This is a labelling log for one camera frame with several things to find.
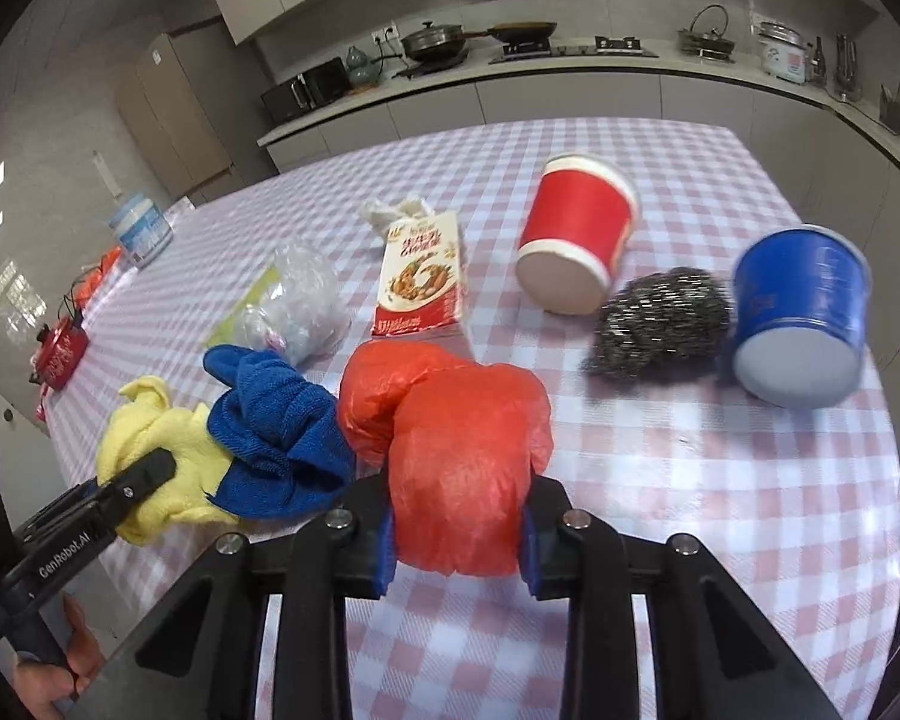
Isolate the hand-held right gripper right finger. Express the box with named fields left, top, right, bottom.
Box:
left=520, top=476, right=845, bottom=720

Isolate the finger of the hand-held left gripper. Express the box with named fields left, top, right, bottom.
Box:
left=15, top=448, right=178, bottom=542

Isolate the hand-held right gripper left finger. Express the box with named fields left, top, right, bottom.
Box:
left=120, top=476, right=398, bottom=720

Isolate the yellow cloth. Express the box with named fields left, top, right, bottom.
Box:
left=96, top=377, right=241, bottom=547

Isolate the red plastic bag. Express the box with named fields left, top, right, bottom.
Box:
left=336, top=341, right=554, bottom=578

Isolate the blue microfibre cloth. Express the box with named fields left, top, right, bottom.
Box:
left=202, top=343, right=357, bottom=520

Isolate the steel wool scrubber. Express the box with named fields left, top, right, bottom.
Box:
left=581, top=268, right=732, bottom=377

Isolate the person's left hand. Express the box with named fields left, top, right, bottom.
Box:
left=11, top=592, right=107, bottom=718

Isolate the pink checkered tablecloth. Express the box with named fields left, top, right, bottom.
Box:
left=41, top=118, right=900, bottom=720

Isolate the orange plastic bag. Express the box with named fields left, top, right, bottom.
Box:
left=75, top=247, right=125, bottom=308

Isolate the clear plastic bag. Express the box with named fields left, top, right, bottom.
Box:
left=208, top=238, right=353, bottom=367

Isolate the white jar with blue label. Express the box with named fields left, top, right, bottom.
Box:
left=109, top=193, right=173, bottom=267

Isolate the red and white carton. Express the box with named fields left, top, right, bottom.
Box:
left=371, top=211, right=467, bottom=338

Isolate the crumpled white tissue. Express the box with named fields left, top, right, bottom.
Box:
left=360, top=196, right=432, bottom=241

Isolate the red paper cup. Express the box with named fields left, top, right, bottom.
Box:
left=515, top=154, right=641, bottom=316

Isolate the beige refrigerator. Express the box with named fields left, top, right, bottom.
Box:
left=112, top=31, right=233, bottom=203

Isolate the blue paper cup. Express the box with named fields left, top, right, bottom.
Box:
left=731, top=225, right=871, bottom=410

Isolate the black microwave oven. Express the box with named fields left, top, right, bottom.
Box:
left=261, top=75, right=310, bottom=125

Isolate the green ceramic vase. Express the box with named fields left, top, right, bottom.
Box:
left=345, top=45, right=380, bottom=89

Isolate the black induction cooker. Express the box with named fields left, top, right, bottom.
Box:
left=394, top=56, right=470, bottom=80

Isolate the black gas stove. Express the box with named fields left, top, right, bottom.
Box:
left=489, top=36, right=659, bottom=65

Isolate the lidded grey cooking pot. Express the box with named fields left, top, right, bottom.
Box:
left=401, top=22, right=470, bottom=62

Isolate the black frying pan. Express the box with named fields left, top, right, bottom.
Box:
left=465, top=20, right=558, bottom=44

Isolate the white rice cooker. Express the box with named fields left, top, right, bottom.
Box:
left=756, top=19, right=809, bottom=83

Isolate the metal knife rack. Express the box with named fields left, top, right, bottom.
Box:
left=831, top=34, right=863, bottom=102

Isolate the metal kettle with handle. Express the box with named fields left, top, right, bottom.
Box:
left=679, top=4, right=736, bottom=57

